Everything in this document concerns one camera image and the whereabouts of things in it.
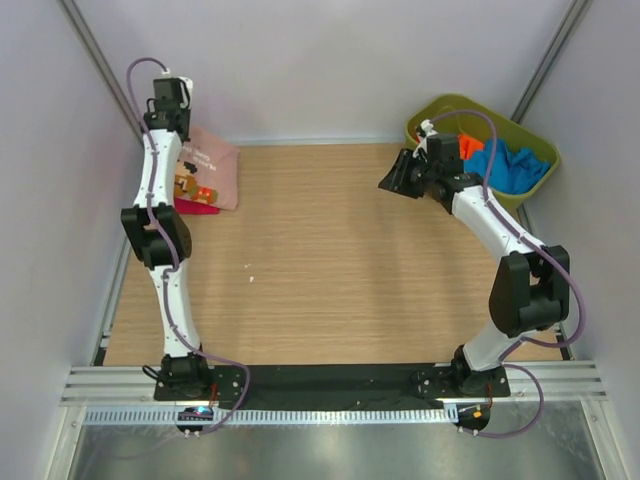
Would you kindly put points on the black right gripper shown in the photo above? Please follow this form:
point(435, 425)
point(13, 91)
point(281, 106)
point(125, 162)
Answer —
point(397, 179)

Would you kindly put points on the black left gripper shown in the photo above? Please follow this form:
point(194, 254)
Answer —
point(187, 113)

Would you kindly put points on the dusty pink t shirt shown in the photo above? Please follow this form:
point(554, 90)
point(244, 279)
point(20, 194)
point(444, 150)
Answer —
point(207, 171)

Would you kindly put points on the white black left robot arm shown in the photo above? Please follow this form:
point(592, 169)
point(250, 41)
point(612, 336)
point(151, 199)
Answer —
point(161, 241)

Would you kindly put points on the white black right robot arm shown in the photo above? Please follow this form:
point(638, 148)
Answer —
point(529, 292)

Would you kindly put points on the orange t shirt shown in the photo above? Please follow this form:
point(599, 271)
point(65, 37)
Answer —
point(468, 145)

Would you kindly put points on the olive green plastic bin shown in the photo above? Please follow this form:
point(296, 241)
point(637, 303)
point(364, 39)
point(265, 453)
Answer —
point(455, 114)

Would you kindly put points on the folded magenta t shirt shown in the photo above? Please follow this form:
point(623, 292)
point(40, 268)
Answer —
point(188, 207)

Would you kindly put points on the blue t shirt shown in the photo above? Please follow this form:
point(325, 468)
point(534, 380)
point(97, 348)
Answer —
point(511, 173)

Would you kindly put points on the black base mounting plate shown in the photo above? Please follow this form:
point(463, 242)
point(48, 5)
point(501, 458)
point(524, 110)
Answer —
point(328, 388)

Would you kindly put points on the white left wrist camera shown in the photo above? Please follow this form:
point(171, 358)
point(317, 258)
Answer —
point(179, 88)

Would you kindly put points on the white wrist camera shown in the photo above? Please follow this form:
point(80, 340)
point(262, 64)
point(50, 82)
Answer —
point(179, 88)
point(424, 130)

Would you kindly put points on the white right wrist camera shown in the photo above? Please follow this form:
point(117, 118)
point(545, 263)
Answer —
point(424, 130)

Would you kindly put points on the white slotted cable duct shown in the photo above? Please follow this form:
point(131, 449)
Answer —
point(201, 416)

